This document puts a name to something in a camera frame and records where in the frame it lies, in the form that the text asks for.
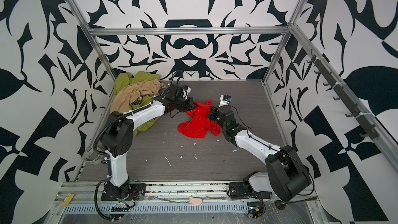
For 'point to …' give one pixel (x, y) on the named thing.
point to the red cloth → (199, 124)
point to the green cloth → (123, 80)
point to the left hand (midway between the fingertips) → (199, 101)
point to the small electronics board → (254, 209)
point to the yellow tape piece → (67, 199)
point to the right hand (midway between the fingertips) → (211, 105)
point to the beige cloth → (124, 97)
